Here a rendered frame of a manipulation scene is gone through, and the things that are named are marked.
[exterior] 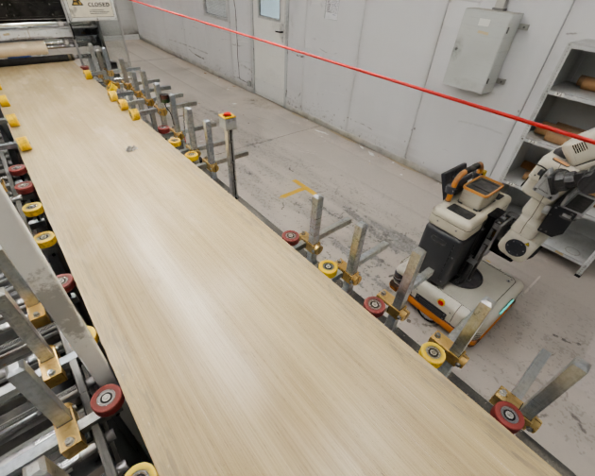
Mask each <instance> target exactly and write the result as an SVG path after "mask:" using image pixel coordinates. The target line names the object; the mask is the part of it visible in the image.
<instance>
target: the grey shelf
mask: <svg viewBox="0 0 595 476"><path fill-rule="evenodd" d="M582 60H583V61H582ZM581 61H582V63H581ZM580 63H581V65H580ZM579 65H580V66H579ZM578 67H579V68H578ZM577 69H578V70H577ZM576 70H577V72H576ZM575 72H576V74H575ZM581 75H583V76H588V77H595V40H593V39H584V40H580V41H576V42H568V44H567V46H566V48H565V50H564V52H563V54H562V56H561V58H560V60H559V61H558V63H557V65H556V67H555V69H554V71H553V73H552V76H551V78H550V80H549V82H548V84H547V85H546V87H545V89H544V91H543V93H542V95H541V96H540V98H539V100H538V102H537V104H536V106H535V109H534V111H533V113H532V115H531V117H530V119H529V120H531V121H534V122H537V123H541V124H542V122H543V121H547V122H549V121H550V123H553V124H556V123H557V122H560V123H563V124H566V125H570V126H573V127H576V128H581V129H584V130H590V129H592V128H595V92H592V91H587V90H583V89H580V87H581V86H578V85H576V82H577V80H578V79H579V77H580V76H581ZM570 81H571V82H570ZM561 98H562V99H561ZM560 100H561V101H560ZM559 101H560V103H559ZM558 103H559V105H558ZM557 105H558V106H557ZM553 112H554V113H553ZM550 119H551V120H550ZM535 128H536V127H535V126H531V125H528V124H527V125H526V127H525V129H524V130H523V132H522V134H521V136H520V138H519V140H518V143H517V145H516V147H515V149H514V151H513V153H512V155H511V157H510V159H509V161H508V163H507V164H506V166H505V168H504V170H503V172H502V173H501V176H500V178H499V180H498V182H500V183H502V184H503V185H504V187H503V188H502V189H501V190H500V192H502V193H505V194H507V195H509V194H510V196H511V202H510V204H509V205H508V207H507V209H506V213H505V214H507V213H509V212H513V213H516V214H519V215H521V213H522V208H523V207H524V206H525V205H526V203H527V202H528V201H529V200H530V199H531V198H532V197H531V196H529V195H527V194H525V193H524V192H523V191H522V190H521V187H522V186H520V185H521V184H522V183H523V182H524V181H525V179H523V178H522V177H523V175H524V173H525V172H526V171H529V170H526V169H524V168H522V167H520V166H521V164H522V163H523V161H528V162H532V163H534V164H536V163H537V162H539V161H540V160H541V159H542V157H544V156H545V155H547V154H548V153H550V152H551V151H553V150H555V149H556V148H557V147H558V146H560V145H558V144H553V143H550V142H547V141H544V140H543V139H544V137H545V136H543V135H540V134H537V133H534V131H535ZM533 150H534V151H533ZM532 152H533V153H532ZM531 153H532V155H531ZM530 155H531V156H530ZM529 157H530V158H529ZM528 159H529V160H528ZM512 188H513V189H512ZM511 190H512V191H511ZM510 192H511V193H510ZM542 246H543V247H545V248H547V249H549V250H551V251H553V252H555V253H557V254H559V255H561V256H563V257H565V258H567V259H569V260H571V261H573V262H575V263H577V264H579V265H581V267H580V268H579V270H578V271H577V272H576V273H575V274H574V276H576V277H577V278H580V277H581V276H582V274H583V272H584V271H585V270H586V269H587V268H588V267H589V265H590V264H591V263H592V262H593V261H594V260H595V207H592V208H591V209H590V210H589V211H588V212H587V213H586V214H585V215H584V216H583V217H582V218H581V219H579V218H577V219H576V221H572V222H571V223H570V225H569V226H568V228H567V229H566V230H565V232H564V233H563V234H561V235H557V236H554V237H549V238H548V239H547V240H546V241H545V242H544V243H543V244H542ZM583 267H584V268H583ZM582 269H583V270H582Z"/></svg>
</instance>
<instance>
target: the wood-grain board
mask: <svg viewBox="0 0 595 476"><path fill-rule="evenodd" d="M0 83H1V87H2V89H3V90H0V95H4V94H5V95H6V97H7V99H8V100H9V103H10V106H8V107H2V106H1V104H0V109H1V111H2V112H3V114H4V117H5V118H6V116H5V115H6V114H13V113H15V115H16V117H17V118H18V119H19V123H20V126H18V127H11V126H10V125H9V124H8V127H9V130H10V132H11V134H12V137H13V139H14V141H16V140H15V138H19V137H24V136H26V137H27V139H28V141H29V142H30V145H31V147H32V149H31V150H27V151H22V150H21V149H20V147H18V150H19V152H20V154H21V157H22V159H23V161H24V164H25V167H26V170H27V172H28V174H29V176H30V178H31V180H32V182H33V185H34V187H35V189H36V192H37V194H38V196H39V199H40V201H41V203H42V206H43V208H44V211H45V213H46V215H47V218H48V220H49V222H50V225H51V227H52V229H53V231H54V233H55V235H56V238H57V240H58V242H59V246H60V248H61V251H62V253H63V255H64V257H65V260H66V262H67V263H68V266H69V268H70V270H71V273H72V275H73V277H74V280H75V282H76V286H77V288H78V290H79V293H80V294H81V296H82V299H83V301H84V303H85V306H86V308H87V310H88V313H89V315H90V317H91V320H92V322H93V325H94V327H95V329H96V331H97V334H98V336H99V338H100V341H101V343H102V345H103V348H104V350H105V351H106V354H107V356H108V358H109V361H110V364H111V367H112V369H113V371H114V374H115V376H116V378H117V381H118V382H119V384H120V387H121V389H122V391H123V394H124V396H125V398H126V400H127V404H128V406H129V409H130V411H131V413H132V415H133V417H134V419H135V422H136V424H137V426H138V429H139V431H140V433H141V436H142V438H143V440H144V443H145V445H146V448H147V450H148V452H149V455H150V457H151V459H152V462H153V464H154V466H155V469H156V470H157V472H158V474H159V476H562V475H561V474H560V473H559V472H557V471H556V470H555V469H554V468H553V467H551V466H550V465H549V464H548V463H547V462H545V461H544V460H543V459H542V458H541V457H539V456H538V455H537V454H536V453H535V452H534V451H532V450H531V449H530V448H529V447H527V446H526V445H525V444H524V443H523V442H522V441H520V440H519V439H518V438H517V437H516V436H514V435H513V434H512V433H511V432H510V431H508V430H507V429H506V428H505V427H504V426H503V425H501V424H500V422H499V421H498V420H496V419H495V418H494V417H493V416H492V415H490V414H489V413H488V412H487V411H486V410H484V409H483V408H482V407H481V406H480V405H479V404H477V403H476V402H475V401H474V400H473V399H471V398H470V397H469V396H468V395H467V394H465V393H464V392H463V391H462V390H461V389H459V388H458V387H457V386H456V385H455V384H454V383H452V382H451V381H450V380H449V379H447V378H446V377H445V376H444V375H443V374H442V373H440V372H439V371H438V370H437V369H436V368H435V367H433V366H432V365H431V364H430V363H428V362H427V361H426V360H425V359H424V358H423V357H421V356H420V355H419V354H418V353H417V352H415V351H414V350H413V349H412V348H411V347H409V346H408V345H407V344H406V343H405V342H403V341H402V340H401V339H400V338H399V337H398V336H396V335H395V334H394V333H393V332H392V331H390V330H389V329H388V328H387V327H386V326H384V324H383V323H382V322H381V321H379V320H378V319H377V318H376V317H375V316H374V315H372V314H371V313H370V312H369V311H368V310H366V309H365V308H364V307H363V306H362V305H360V304H359V303H358V302H357V301H356V300H355V299H353V298H352V297H351V296H350V295H348V294H347V293H346V292H345V291H344V290H343V289H341V288H340V287H339V286H338V285H337V284H335V283H334V282H333V281H332V280H331V279H329V278H328V277H327V276H326V275H325V274H323V273H322V272H321V271H320V270H319V269H318V268H316V267H315V266H314V265H313V264H312V263H310V262H309V261H308V260H307V259H306V258H304V257H303V256H302V255H301V254H300V253H299V252H297V251H296V250H295V249H294V248H293V247H291V246H290V245H289V244H288V243H287V242H285V241H284V240H283V239H282V238H281V237H279V235H278V234H277V233H276V232H275V231H273V230H272V229H271V228H269V227H268V226H267V225H266V224H265V223H264V222H263V221H261V220H260V219H259V218H258V217H257V216H255V215H254V214H253V213H252V212H251V211H249V210H248V209H247V208H246V207H245V206H244V205H242V204H241V203H240V202H239V201H238V200H236V199H235V198H234V197H233V196H232V195H230V194H229V193H228V192H227V191H226V190H224V189H223V188H222V187H221V186H220V185H219V184H217V183H216V182H215V181H214V180H213V179H211V178H210V177H209V176H208V175H207V174H205V173H204V172H203V171H202V170H201V169H199V168H198V167H197V166H196V165H195V164H194V163H192V162H191V161H190V160H189V159H187V158H186V157H185V156H184V155H183V154H182V153H180V152H179V151H178V150H177V149H176V148H175V147H173V146H172V145H171V144H170V143H168V142H167V141H166V140H165V139H164V138H163V137H162V136H161V135H160V134H159V133H158V132H156V131H155V130H154V129H153V128H152V127H150V126H149V125H148V124H147V123H146V122H144V121H143V120H142V119H140V120H135V121H132V120H131V119H130V116H129V113H128V110H129V109H128V110H120V109H119V106H118V103H117V101H113V102H111V101H110V99H109V97H108V91H107V90H106V89H105V88H104V87H103V86H102V85H100V84H99V83H98V82H97V81H96V80H95V79H86V78H85V76H84V75H83V69H81V68H80V67H79V66H78V65H77V64H75V63H68V64H59V65H48V66H38V67H28V68H18V69H7V70H0ZM6 119H7V118H6ZM129 145H131V146H134V145H135V146H136V147H138V149H135V150H134V151H131V152H129V153H128V152H127V151H126V148H127V147H128V146H129Z"/></svg>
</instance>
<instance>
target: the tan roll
mask: <svg viewBox="0 0 595 476"><path fill-rule="evenodd" d="M70 47H76V46H75V44H74V43H69V44H55V45H46V44H45V42H44V41H35V42H3V43H0V58H9V57H21V56H34V55H46V54H49V52H48V49H57V48H70Z"/></svg>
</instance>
